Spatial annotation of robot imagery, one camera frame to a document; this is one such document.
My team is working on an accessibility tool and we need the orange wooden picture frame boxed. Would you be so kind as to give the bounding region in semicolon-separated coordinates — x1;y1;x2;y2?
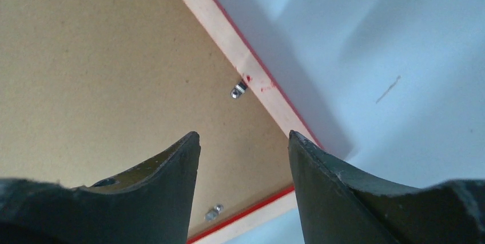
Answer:
183;0;321;243

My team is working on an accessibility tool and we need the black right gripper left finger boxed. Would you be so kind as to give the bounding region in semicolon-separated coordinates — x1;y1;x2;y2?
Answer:
1;131;201;243

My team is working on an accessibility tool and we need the brown backing board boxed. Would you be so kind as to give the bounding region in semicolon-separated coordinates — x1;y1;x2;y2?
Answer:
1;0;291;234

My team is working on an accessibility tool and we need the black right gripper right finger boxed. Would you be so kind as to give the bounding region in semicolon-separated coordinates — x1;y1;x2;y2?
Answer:
288;131;484;243

